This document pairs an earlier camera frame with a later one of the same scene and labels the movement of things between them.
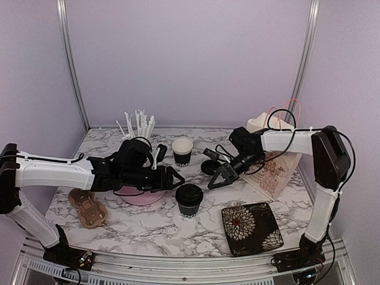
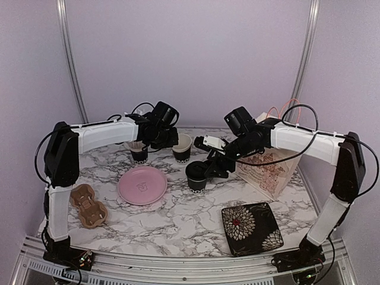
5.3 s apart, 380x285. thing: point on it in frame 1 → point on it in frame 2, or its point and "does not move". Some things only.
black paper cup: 189,212 → 196,173
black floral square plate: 250,228 does not move
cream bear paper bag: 271,177 does not move
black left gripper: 174,172 → 173,140
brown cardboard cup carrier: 92,212 does not move
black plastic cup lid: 189,195 → 196,171
